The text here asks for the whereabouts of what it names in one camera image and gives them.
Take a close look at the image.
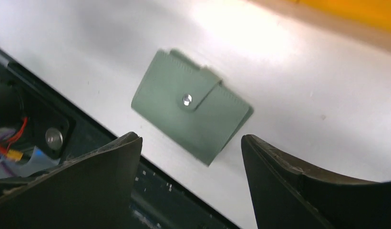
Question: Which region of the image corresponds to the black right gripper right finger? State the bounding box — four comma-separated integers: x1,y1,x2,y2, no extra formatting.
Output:
241,135,391,229

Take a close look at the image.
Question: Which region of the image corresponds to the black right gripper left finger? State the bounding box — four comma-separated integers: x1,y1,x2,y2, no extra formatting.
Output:
0,132,143,229

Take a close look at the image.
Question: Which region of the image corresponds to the green card holder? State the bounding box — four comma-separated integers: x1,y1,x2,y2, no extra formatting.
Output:
131,49,253,165

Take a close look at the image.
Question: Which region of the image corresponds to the yellow three-compartment bin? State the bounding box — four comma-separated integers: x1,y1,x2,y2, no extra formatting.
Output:
293,0,391,32

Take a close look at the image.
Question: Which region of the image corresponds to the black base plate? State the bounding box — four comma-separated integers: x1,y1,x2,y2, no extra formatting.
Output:
0,50,236,229

